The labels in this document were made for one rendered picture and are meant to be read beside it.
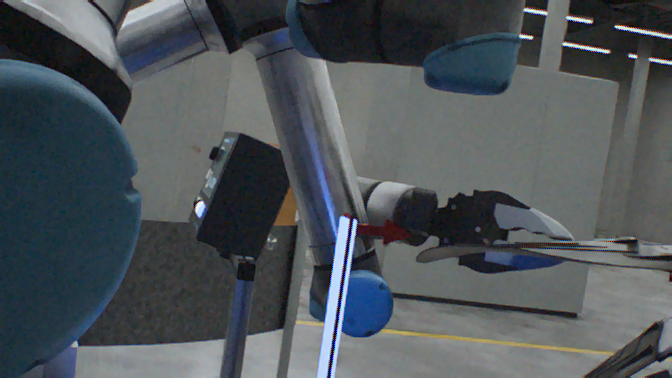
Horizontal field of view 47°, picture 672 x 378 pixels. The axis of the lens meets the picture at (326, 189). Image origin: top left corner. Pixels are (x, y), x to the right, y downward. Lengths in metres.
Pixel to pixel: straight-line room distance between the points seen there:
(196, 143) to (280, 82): 4.13
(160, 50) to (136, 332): 1.64
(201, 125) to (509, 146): 3.25
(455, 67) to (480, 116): 6.47
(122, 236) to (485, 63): 0.41
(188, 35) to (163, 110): 5.71
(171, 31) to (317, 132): 0.24
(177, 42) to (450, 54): 0.44
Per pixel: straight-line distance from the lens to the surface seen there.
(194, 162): 4.97
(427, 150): 6.95
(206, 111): 4.97
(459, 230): 0.89
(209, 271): 2.60
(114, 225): 0.29
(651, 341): 0.95
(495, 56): 0.64
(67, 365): 0.91
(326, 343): 0.70
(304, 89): 0.85
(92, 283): 0.29
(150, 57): 0.98
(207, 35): 0.98
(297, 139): 0.85
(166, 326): 2.56
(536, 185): 7.34
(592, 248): 0.78
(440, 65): 0.64
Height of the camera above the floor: 1.25
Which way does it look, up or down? 3 degrees down
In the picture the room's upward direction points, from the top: 8 degrees clockwise
